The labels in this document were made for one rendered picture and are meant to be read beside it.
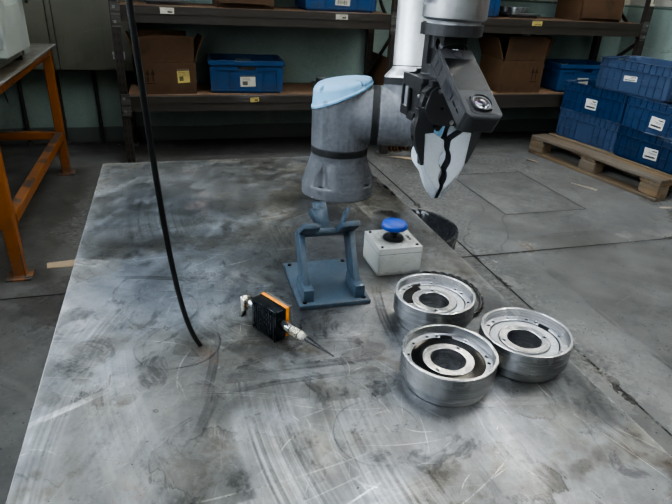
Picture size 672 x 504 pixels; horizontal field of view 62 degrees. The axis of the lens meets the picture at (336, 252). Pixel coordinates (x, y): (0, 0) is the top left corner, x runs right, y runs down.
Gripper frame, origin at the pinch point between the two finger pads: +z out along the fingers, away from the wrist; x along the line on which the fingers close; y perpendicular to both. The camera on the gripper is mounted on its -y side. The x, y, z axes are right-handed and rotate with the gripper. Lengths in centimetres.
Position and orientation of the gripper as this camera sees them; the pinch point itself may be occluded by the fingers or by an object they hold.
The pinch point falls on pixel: (438, 190)
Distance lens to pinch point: 73.7
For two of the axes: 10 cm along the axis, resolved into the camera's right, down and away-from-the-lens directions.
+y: -2.7, -4.4, 8.6
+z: -0.5, 9.0, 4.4
